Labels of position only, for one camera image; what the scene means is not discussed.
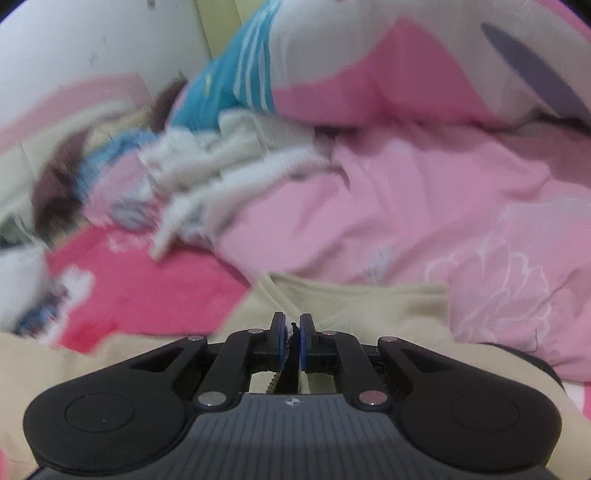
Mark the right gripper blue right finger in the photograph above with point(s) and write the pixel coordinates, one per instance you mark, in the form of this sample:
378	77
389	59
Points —
344	357

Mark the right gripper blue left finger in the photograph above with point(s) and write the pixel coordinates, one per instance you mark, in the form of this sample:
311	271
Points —
230	365

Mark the beige zip hoodie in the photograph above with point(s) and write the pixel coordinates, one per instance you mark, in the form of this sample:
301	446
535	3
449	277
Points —
418	313

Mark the pink magenta floral bed blanket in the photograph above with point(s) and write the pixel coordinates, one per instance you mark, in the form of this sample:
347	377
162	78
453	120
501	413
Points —
115	287

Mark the crumpled white cloth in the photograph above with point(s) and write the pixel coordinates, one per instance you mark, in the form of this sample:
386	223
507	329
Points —
206	177

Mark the blue denim garment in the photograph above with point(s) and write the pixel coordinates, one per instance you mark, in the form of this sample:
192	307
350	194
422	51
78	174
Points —
37	320

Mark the light pink quilt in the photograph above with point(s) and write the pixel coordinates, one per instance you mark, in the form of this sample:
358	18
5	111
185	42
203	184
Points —
502	218

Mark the white folded garment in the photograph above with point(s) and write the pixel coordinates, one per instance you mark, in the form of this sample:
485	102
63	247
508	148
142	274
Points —
25	280

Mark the light blue crumpled garment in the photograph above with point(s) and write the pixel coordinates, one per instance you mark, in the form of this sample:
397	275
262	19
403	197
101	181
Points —
94	164

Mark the dark brown garment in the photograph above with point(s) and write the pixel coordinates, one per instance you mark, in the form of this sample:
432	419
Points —
53	200

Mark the large pink blue cartoon pillow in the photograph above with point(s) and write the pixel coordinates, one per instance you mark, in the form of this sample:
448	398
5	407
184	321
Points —
352	63

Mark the yellow-green wardrobe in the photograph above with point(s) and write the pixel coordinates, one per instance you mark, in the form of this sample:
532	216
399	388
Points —
220	19

